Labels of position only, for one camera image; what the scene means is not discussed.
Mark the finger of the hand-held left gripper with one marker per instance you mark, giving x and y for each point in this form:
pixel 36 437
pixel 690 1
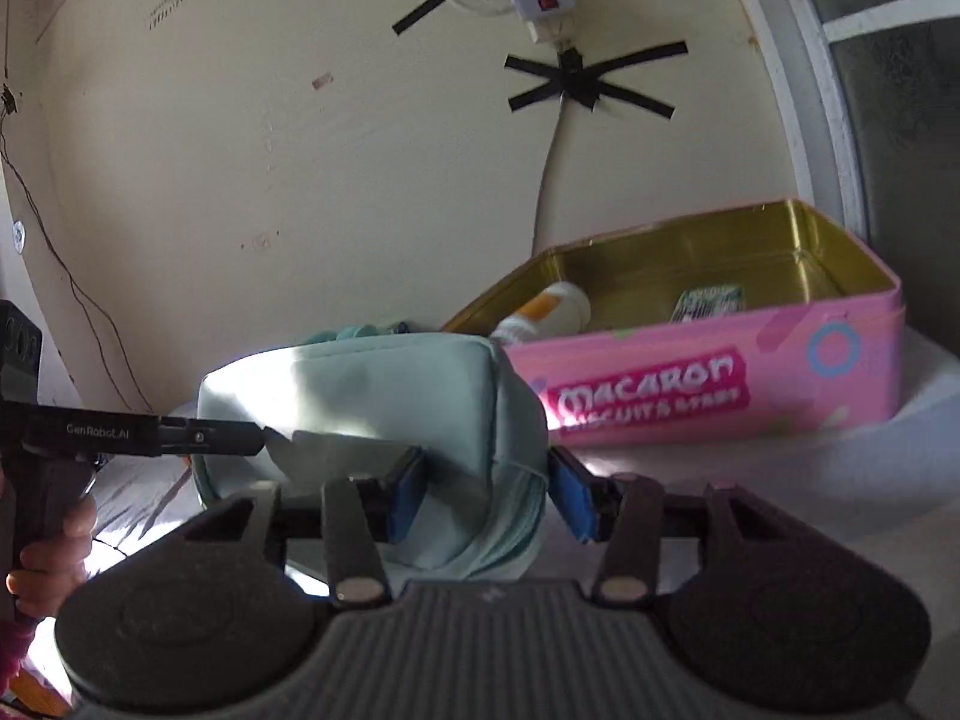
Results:
pixel 217 438

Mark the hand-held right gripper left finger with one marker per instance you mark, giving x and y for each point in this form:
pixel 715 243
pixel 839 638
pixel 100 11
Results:
pixel 406 499

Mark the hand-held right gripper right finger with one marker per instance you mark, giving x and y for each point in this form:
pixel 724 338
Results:
pixel 571 496

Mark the mint green fabric pouch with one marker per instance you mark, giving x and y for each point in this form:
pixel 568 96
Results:
pixel 390 397

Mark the pink tin box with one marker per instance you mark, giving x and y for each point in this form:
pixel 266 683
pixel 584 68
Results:
pixel 720 375

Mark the person's left forearm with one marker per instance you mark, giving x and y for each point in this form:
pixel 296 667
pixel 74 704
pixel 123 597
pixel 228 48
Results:
pixel 11 649

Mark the person's left hand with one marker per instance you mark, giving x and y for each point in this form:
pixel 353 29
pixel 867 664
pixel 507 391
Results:
pixel 56 562

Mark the teal cloth item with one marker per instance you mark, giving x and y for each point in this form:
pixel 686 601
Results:
pixel 349 334

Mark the white and orange bottle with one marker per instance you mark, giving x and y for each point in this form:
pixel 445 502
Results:
pixel 544 313

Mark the green printed packet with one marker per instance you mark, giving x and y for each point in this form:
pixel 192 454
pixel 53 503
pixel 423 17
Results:
pixel 709 305

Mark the white window frame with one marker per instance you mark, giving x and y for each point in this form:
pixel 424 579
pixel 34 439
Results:
pixel 810 90

